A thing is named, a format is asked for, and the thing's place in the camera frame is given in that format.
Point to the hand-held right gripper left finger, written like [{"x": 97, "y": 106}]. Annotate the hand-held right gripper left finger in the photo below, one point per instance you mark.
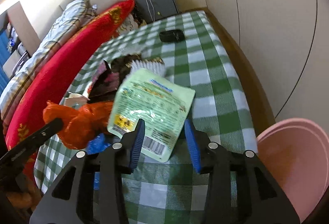
[{"x": 137, "y": 141}]

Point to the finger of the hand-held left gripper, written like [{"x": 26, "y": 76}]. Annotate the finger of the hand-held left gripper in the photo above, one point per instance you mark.
[{"x": 38, "y": 136}]

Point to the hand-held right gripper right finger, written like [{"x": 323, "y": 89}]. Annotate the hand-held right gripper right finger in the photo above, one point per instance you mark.
[{"x": 191, "y": 141}]

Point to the green snack packet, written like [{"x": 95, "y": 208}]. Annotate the green snack packet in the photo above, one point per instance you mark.
[{"x": 154, "y": 103}]

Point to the orange-red plastic bag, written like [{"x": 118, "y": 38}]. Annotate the orange-red plastic bag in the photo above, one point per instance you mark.
[{"x": 79, "y": 123}]

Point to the dark floral pouch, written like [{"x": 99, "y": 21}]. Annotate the dark floral pouch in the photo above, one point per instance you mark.
[{"x": 120, "y": 64}]

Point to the pink plastic basin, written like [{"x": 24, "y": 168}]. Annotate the pink plastic basin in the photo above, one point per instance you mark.
[{"x": 290, "y": 162}]

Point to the blue plastic bag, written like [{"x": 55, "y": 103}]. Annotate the blue plastic bag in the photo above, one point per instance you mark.
[{"x": 99, "y": 144}]

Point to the white paper carton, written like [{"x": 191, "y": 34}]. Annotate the white paper carton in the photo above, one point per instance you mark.
[{"x": 74, "y": 100}]

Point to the green checked tablecloth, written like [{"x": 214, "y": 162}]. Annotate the green checked tablecloth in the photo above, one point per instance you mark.
[{"x": 205, "y": 72}]

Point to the red floral blanket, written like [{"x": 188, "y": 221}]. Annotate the red floral blanket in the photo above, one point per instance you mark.
[{"x": 51, "y": 64}]

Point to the purple foil wrapper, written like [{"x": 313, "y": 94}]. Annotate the purple foil wrapper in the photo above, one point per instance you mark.
[{"x": 102, "y": 69}]

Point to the blue curtain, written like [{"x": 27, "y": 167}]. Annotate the blue curtain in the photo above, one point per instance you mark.
[{"x": 3, "y": 54}]

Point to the plaid quilt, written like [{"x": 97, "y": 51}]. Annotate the plaid quilt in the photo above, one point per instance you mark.
[{"x": 51, "y": 34}]

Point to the small black band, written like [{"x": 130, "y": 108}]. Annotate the small black band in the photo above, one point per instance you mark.
[{"x": 171, "y": 36}]

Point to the wooden shelf unit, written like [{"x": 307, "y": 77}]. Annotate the wooden shelf unit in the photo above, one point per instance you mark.
[{"x": 20, "y": 26}]

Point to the floral bed sheet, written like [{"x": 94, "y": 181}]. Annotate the floral bed sheet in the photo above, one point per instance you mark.
[{"x": 128, "y": 25}]

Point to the white wardrobe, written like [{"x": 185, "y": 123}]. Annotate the white wardrobe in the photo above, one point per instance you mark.
[{"x": 257, "y": 21}]

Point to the grey nightstand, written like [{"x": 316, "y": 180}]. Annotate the grey nightstand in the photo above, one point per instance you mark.
[{"x": 159, "y": 0}]

